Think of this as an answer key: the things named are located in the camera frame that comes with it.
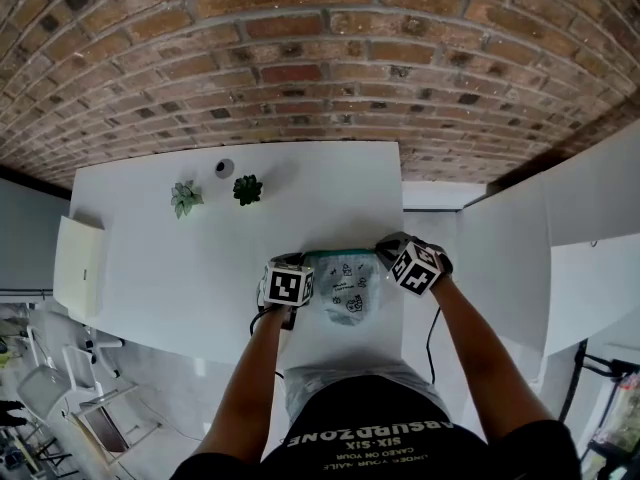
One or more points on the black metal rack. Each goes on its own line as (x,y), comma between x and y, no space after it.
(600,418)

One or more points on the wooden frame stand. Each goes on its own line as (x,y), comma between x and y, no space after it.
(105,423)

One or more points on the pale green potted plant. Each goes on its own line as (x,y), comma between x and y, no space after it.
(186,199)

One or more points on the light blue jeans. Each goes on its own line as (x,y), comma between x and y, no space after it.
(345,375)

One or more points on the person's left forearm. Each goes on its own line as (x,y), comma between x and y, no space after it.
(250,383)

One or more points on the person's right forearm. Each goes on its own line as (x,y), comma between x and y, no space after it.
(480,348)

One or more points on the cream flat box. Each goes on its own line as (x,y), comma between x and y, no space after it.
(80,268)

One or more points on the black printed t-shirt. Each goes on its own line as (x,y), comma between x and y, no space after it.
(380,423)

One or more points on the white shelf cabinet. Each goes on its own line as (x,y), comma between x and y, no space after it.
(505,268)

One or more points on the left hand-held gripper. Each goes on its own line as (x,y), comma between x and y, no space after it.
(287,288)

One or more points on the small grey round device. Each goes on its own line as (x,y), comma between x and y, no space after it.
(224,168)

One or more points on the light blue printed zipper pouch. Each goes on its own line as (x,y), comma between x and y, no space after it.
(345,288)

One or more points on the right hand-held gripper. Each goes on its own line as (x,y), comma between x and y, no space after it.
(417,268)

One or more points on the grey partition panel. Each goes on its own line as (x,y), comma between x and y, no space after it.
(30,233)

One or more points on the white office chair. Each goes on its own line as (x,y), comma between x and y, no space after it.
(45,388)

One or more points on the dark green potted plant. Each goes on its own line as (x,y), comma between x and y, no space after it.
(247,190)

